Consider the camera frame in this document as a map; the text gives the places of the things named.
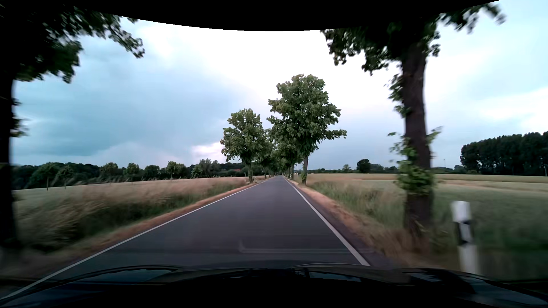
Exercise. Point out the grain field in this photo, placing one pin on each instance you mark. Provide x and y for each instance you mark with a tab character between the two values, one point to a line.
85	196
492	184

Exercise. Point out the row of trees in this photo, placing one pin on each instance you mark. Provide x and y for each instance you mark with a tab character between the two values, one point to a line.
299	115

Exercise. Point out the large roadside tree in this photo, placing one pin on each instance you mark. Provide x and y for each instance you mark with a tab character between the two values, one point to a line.
6	149
415	128

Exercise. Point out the grey asphalt road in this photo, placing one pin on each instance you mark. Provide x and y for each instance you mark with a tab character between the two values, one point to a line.
265	222

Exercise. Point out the distant tree line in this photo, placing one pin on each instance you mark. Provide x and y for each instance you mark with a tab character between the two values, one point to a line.
368	167

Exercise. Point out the dark stand of trees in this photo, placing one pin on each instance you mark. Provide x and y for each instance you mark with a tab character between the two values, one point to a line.
509	154

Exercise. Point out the white black marker post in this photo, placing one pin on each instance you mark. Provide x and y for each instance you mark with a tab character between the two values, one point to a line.
464	239

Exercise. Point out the dry grass verge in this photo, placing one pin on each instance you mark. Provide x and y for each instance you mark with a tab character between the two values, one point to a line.
77	244
368	226

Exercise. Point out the distant wood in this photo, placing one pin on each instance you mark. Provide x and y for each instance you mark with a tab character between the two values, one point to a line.
107	171

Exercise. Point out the car's own bonnet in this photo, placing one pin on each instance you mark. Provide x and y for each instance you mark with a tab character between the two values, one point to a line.
274	286

